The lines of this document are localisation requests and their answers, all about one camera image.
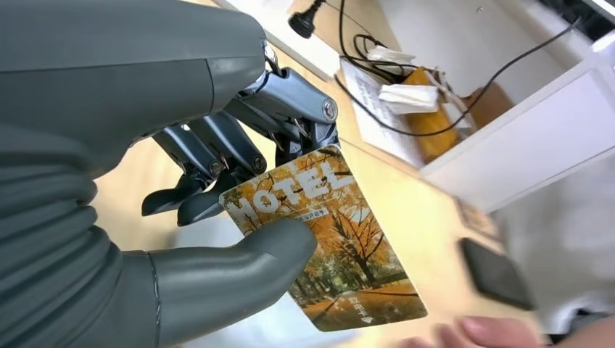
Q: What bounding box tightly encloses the orange hotel card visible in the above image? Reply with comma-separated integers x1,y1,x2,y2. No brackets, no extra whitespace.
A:
218,144,429,334

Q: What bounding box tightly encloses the black smartphone with lit screen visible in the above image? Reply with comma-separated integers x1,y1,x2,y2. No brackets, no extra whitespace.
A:
458,237,537,312

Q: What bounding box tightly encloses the white riser shelf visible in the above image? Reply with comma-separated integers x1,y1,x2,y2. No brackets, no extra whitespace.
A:
374,0,615,215

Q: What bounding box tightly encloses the white folded tissue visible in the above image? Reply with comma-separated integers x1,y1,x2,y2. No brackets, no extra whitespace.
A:
367,45,416,67
378,83,440,115

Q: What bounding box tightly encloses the printed paper sheet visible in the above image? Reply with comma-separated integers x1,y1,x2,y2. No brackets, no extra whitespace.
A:
338,57,426,169

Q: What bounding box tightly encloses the black plug with cable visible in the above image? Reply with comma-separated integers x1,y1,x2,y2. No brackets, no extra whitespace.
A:
287,0,328,39

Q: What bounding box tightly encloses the coiled black cable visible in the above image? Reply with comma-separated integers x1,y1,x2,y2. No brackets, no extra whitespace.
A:
338,0,419,83

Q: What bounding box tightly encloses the long black cable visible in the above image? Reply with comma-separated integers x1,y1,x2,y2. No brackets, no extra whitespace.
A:
334,17,585,138

